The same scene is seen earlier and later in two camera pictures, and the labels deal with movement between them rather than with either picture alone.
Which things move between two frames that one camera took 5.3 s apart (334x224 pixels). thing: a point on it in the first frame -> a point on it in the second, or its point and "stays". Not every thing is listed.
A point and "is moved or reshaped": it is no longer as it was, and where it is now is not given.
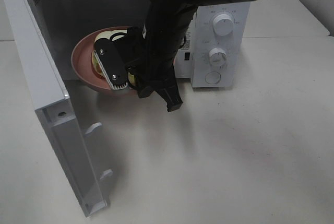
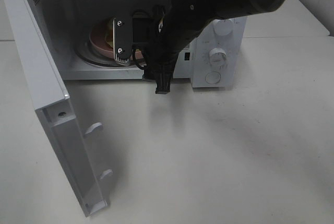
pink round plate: [81, 55] is moved or reshaped
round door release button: [212, 77] stays
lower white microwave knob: [217, 56] stays
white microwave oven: [214, 50] stays
